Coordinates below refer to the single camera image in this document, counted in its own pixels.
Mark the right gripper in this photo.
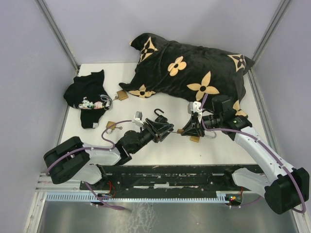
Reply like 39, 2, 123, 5
181, 114, 222, 137

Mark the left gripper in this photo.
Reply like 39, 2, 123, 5
131, 118, 174, 154

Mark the medium brass padlock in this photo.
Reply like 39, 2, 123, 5
105, 121, 122, 134

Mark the small brass padlock long shackle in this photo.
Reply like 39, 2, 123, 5
168, 129, 184, 134

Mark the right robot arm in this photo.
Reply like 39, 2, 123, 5
181, 95, 310, 215

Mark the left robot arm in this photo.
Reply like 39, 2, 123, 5
43, 118, 174, 189

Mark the black padlock open shackle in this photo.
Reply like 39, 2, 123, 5
154, 108, 168, 123

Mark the large brass padlock long shackle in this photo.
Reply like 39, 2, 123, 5
190, 131, 217, 143

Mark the brass padlock near pillow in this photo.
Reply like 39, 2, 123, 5
114, 90, 128, 101

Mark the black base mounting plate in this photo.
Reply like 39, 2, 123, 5
91, 165, 246, 197

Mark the black floral pillow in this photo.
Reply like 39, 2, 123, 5
119, 33, 255, 117

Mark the black printed garment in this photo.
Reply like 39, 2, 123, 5
64, 70, 112, 129

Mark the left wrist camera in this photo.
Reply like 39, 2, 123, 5
133, 111, 143, 127

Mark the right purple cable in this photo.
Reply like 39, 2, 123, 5
200, 93, 307, 214

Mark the slotted cable duct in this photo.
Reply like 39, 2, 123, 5
46, 191, 242, 204

